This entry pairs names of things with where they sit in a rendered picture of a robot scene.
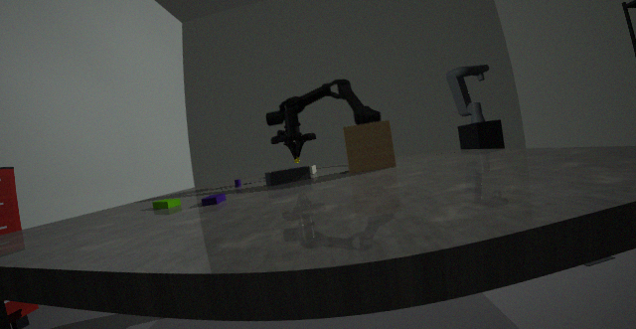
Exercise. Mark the green rectangular block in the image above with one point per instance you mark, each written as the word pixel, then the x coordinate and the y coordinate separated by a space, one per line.
pixel 166 204

